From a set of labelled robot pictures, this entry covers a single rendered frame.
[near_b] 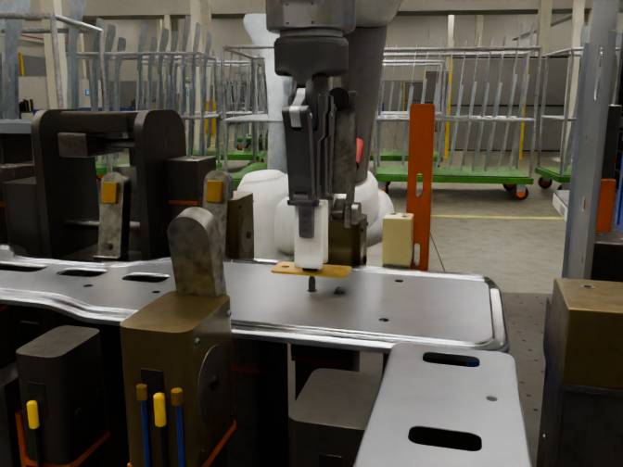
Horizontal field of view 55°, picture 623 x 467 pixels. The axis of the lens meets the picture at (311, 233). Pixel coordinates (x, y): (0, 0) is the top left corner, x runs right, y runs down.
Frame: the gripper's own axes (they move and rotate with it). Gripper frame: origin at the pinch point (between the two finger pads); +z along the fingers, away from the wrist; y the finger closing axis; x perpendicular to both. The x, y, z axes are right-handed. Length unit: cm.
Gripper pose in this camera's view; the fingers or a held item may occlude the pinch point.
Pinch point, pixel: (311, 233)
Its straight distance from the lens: 65.1
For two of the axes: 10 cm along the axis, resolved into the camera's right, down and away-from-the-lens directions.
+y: -2.5, 2.1, -9.4
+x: 9.7, 0.5, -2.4
